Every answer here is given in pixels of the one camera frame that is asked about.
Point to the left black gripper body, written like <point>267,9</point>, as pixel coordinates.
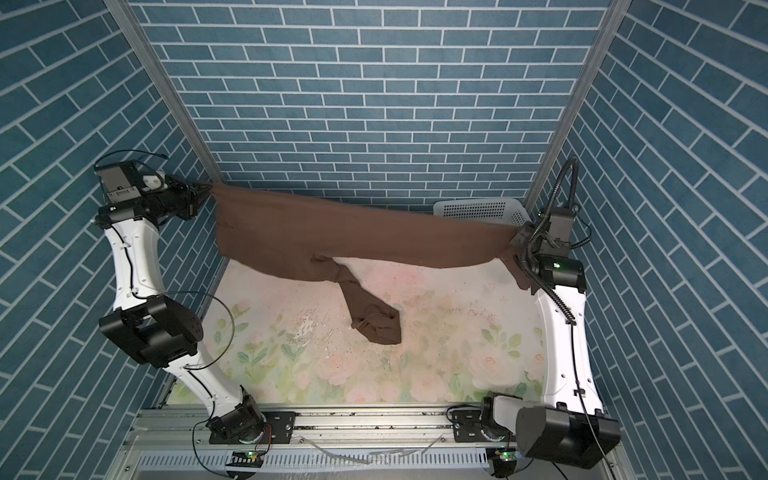
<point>173,199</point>

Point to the left green circuit board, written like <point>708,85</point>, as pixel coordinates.
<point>246,459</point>

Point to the right green circuit board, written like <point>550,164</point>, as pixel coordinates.
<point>503,457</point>

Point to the green circuit board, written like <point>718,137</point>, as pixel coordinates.
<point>503,457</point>
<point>246,459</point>

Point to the right aluminium corner post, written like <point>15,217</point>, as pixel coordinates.
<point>605,34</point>

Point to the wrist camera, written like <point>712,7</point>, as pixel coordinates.
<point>560,224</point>
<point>128,180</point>

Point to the brown trousers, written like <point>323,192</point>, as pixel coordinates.
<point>302,238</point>

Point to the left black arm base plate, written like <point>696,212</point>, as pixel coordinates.
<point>275,427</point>

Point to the white plastic perforated basket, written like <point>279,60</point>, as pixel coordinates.
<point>506,211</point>

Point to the aluminium corner post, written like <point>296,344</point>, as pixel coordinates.
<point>189,256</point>
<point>605,34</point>

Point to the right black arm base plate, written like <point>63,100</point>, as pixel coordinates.
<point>468,427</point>

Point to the left aluminium corner post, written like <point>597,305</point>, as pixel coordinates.
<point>189,256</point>

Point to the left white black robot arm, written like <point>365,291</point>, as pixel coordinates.
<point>149,325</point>

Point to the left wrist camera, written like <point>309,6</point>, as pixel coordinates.
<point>128,180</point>

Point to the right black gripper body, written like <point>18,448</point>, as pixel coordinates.
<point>525,241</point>

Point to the white slotted cable duct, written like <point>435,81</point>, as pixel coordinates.
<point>305,460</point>

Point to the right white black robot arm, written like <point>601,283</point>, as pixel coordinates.
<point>568,426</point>

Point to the aluminium front mounting rail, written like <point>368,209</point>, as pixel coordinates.
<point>178,426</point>

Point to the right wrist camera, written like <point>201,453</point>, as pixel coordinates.
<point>560,224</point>

